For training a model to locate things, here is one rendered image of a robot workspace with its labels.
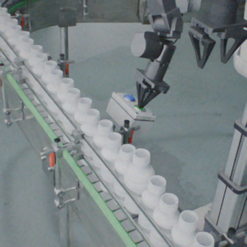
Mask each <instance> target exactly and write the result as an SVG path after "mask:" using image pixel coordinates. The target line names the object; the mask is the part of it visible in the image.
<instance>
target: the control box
mask: <svg viewBox="0 0 247 247"><path fill-rule="evenodd" d="M126 95H127V94H124V93H116V92H113V94H112V96H111V99H110V101H109V104H108V106H107V108H106V112H107V113H108V114H109V115H110V116H111V117H112V118H113V119H114V120H115V122H116V123H117V124H118V125H119V126H121V125H123V124H124V120H130V128H133V127H136V126H140V129H139V130H136V131H134V134H133V135H138V136H148V135H149V132H150V130H151V128H152V126H153V123H154V120H155V118H156V116H155V114H153V113H152V112H151V111H150V110H148V109H147V108H146V107H144V110H141V109H137V108H136V106H137V98H136V97H135V96H134V95H132V94H130V95H132V96H134V97H135V100H130V99H128V98H126Z"/></svg>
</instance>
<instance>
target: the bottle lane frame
mask: <svg viewBox="0 0 247 247"><path fill-rule="evenodd" d="M7 78H8V79H6V82H7V92H8V102H9V108H10V109H11V110H13V109H17V108H19V107H20V104H19V102H20V99H21V101H22V102H23V109H20V110H18V111H13V112H12V114H11V115H12V117H13V119H15V120H16V119H20V118H21V115H20V113H21V112H20V111H22V112H23V115H24V119H22V120H20V121H17V122H16V123H17V125H18V126H19V128H20V129H21V131H22V132H23V134H24V136H25V137H26V139H27V140H28V142H29V143H30V145H31V146H32V148H33V150H34V151H35V153H36V154H37V156H38V157H39V159H40V160H41V157H40V153H41V152H42V151H43V152H45V151H49V150H52V144H53V143H54V139H55V138H60V137H57V136H56V134H55V131H56V130H55V131H53V130H52V128H51V127H50V124H48V123H47V122H46V120H45V118H43V117H42V116H41V114H40V112H38V110H37V109H36V106H34V105H33V103H32V102H31V101H32V100H30V99H29V98H28V95H26V94H25V93H24V90H22V88H21V87H20V85H19V84H18V83H17V81H15V79H14V77H13V75H11V74H7ZM81 167H83V166H81ZM81 167H80V166H79V165H78V164H77V162H76V161H75V159H74V158H73V157H72V156H71V154H70V151H68V150H65V151H63V157H61V172H62V173H61V187H62V188H63V190H65V189H69V188H71V187H74V179H75V177H77V180H78V189H77V188H76V190H77V191H78V200H75V201H72V202H69V205H70V206H71V208H72V210H73V211H74V212H75V214H76V216H77V217H78V219H79V220H80V222H81V224H82V225H83V227H84V228H85V229H86V231H87V233H88V234H89V236H90V237H91V239H92V241H93V242H94V244H95V246H96V247H137V245H138V244H139V243H140V242H141V241H140V242H137V243H135V242H134V241H133V240H132V238H131V237H130V236H129V233H130V232H131V231H133V230H131V231H128V232H127V231H126V230H125V229H124V227H123V226H122V222H123V221H124V220H122V221H120V220H118V218H117V217H116V216H115V214H114V212H115V211H117V210H114V211H112V210H111V209H110V207H109V206H108V205H107V202H108V201H109V200H107V201H104V199H103V198H102V197H101V195H100V193H101V192H102V191H101V192H97V190H96V189H95V187H94V186H93V184H94V183H91V182H90V181H89V179H88V178H87V175H89V174H87V175H86V174H85V173H84V172H83V170H82V169H81ZM64 197H65V199H66V200H70V199H73V198H74V190H71V191H68V192H65V194H64Z"/></svg>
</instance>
